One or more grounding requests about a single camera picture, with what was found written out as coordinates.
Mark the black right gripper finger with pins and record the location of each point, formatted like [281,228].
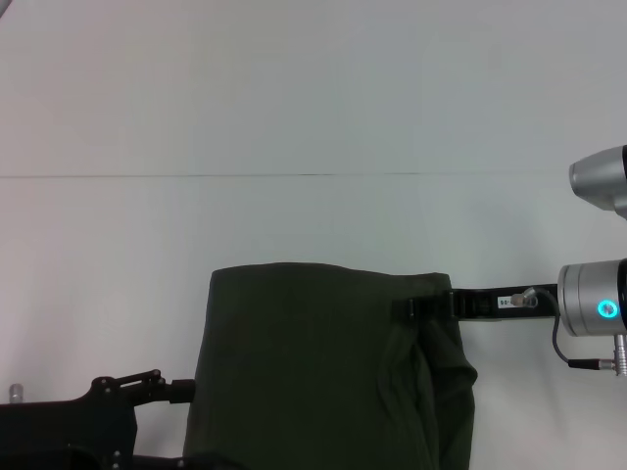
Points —
[426,307]

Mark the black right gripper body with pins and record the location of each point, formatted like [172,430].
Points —
[509,306]

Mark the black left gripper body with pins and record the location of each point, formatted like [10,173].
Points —
[63,433]

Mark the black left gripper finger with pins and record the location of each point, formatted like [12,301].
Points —
[147,387]
[186,462]

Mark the dark green shirt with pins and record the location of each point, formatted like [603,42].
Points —
[318,372]

